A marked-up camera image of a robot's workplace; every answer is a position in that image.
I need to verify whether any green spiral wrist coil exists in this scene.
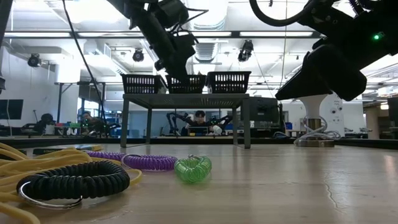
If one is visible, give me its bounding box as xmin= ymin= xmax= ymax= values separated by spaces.
xmin=174 ymin=154 xmax=213 ymax=184

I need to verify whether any black slotted plastic basket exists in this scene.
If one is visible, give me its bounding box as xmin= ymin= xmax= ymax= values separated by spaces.
xmin=164 ymin=74 xmax=207 ymax=95
xmin=206 ymin=70 xmax=252 ymax=95
xmin=121 ymin=73 xmax=167 ymax=95

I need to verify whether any purple spiral wrist coil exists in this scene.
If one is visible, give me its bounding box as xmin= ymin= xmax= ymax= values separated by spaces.
xmin=84 ymin=150 xmax=127 ymax=162
xmin=121 ymin=154 xmax=178 ymax=172

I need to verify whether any black monitor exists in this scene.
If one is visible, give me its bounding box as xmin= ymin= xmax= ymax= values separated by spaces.
xmin=0 ymin=98 xmax=24 ymax=121

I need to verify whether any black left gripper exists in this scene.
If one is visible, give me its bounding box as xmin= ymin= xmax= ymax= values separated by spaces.
xmin=154 ymin=30 xmax=197 ymax=78

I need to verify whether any white lamp cable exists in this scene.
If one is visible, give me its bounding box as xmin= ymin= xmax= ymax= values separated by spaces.
xmin=294 ymin=116 xmax=342 ymax=146

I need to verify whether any dark printed box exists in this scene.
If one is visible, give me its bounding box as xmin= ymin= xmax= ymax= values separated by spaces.
xmin=32 ymin=144 xmax=104 ymax=156

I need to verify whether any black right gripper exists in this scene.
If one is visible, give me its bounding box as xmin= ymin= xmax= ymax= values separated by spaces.
xmin=274 ymin=43 xmax=368 ymax=102

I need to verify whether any yellow black rubber band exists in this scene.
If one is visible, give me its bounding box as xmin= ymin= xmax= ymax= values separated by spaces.
xmin=16 ymin=160 xmax=131 ymax=210

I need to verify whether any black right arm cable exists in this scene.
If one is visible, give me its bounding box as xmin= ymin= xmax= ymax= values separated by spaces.
xmin=248 ymin=0 xmax=313 ymax=27

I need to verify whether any person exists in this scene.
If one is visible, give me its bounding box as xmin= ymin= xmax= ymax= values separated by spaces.
xmin=80 ymin=110 xmax=106 ymax=137
xmin=182 ymin=110 xmax=224 ymax=137
xmin=21 ymin=113 xmax=56 ymax=136

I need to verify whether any wooden cabinet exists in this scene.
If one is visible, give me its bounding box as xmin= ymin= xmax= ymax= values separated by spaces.
xmin=363 ymin=101 xmax=391 ymax=140

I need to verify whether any white mushroom lamp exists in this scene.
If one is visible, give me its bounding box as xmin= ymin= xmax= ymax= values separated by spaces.
xmin=298 ymin=93 xmax=335 ymax=148

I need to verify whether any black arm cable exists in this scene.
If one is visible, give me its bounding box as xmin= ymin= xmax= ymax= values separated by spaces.
xmin=248 ymin=0 xmax=313 ymax=27
xmin=61 ymin=0 xmax=108 ymax=138

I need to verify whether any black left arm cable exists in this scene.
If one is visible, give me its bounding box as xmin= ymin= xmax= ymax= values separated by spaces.
xmin=61 ymin=0 xmax=108 ymax=138

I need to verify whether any black ceiling camera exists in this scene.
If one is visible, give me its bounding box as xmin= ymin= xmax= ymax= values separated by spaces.
xmin=27 ymin=53 xmax=42 ymax=68
xmin=238 ymin=39 xmax=254 ymax=63
xmin=132 ymin=49 xmax=145 ymax=63

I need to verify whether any black equipment cabinet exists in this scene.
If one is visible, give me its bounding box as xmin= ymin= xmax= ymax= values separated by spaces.
xmin=248 ymin=96 xmax=284 ymax=138

